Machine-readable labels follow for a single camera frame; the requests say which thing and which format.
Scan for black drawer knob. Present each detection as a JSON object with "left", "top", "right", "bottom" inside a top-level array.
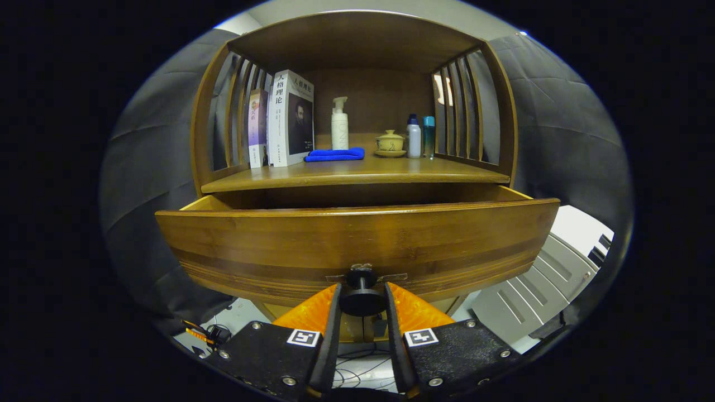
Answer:
[{"left": 338, "top": 264, "right": 387, "bottom": 317}]

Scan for purple book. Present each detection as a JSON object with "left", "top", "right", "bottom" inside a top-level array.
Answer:
[{"left": 247, "top": 88, "right": 270, "bottom": 169}]

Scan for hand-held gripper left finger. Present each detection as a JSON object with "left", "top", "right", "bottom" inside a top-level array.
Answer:
[{"left": 204, "top": 283, "right": 343, "bottom": 401}]

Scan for yellow lidded teacup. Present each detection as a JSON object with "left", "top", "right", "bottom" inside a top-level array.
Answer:
[{"left": 374, "top": 130, "right": 407, "bottom": 158}]

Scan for white bottle blue cap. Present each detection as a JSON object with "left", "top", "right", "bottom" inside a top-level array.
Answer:
[{"left": 406, "top": 114, "right": 422, "bottom": 159}]

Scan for wooden cabinet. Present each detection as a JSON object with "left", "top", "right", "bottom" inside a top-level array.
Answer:
[{"left": 190, "top": 9, "right": 520, "bottom": 344}]

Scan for blue folded cloth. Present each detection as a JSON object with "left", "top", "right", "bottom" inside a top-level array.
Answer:
[{"left": 304, "top": 147, "right": 365, "bottom": 163}]

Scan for black floor cables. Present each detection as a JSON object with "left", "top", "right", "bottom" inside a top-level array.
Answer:
[{"left": 332, "top": 341, "right": 400, "bottom": 391}]

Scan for wooden drawer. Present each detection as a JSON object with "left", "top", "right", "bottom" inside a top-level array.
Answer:
[{"left": 155, "top": 184, "right": 561, "bottom": 308}]

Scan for orange black device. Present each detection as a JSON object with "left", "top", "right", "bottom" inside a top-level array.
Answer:
[{"left": 182, "top": 319, "right": 232, "bottom": 350}]

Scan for teal clear bottle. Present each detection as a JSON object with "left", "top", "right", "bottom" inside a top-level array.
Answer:
[{"left": 422, "top": 116, "right": 436, "bottom": 159}]

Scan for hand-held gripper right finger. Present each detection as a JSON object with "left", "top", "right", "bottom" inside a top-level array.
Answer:
[{"left": 384, "top": 282, "right": 523, "bottom": 400}]

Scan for white pump bottle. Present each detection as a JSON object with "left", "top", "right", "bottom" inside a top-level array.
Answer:
[{"left": 331, "top": 97, "right": 350, "bottom": 150}]

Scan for wooden countertop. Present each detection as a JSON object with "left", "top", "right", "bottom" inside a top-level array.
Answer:
[{"left": 200, "top": 133, "right": 512, "bottom": 194}]

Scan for white portrait book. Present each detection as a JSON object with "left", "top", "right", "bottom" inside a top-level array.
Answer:
[{"left": 267, "top": 69, "right": 315, "bottom": 168}]

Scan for white grey filing cabinet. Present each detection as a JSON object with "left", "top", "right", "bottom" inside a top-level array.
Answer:
[{"left": 469, "top": 205, "right": 615, "bottom": 355}]

